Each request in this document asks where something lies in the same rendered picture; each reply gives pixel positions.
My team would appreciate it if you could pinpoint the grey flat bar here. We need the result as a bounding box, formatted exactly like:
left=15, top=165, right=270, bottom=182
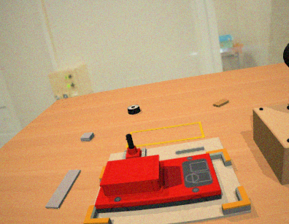
left=45, top=169, right=81, bottom=209

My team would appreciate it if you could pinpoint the small black toy tyre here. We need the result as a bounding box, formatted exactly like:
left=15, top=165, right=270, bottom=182
left=127, top=104, right=140, bottom=115

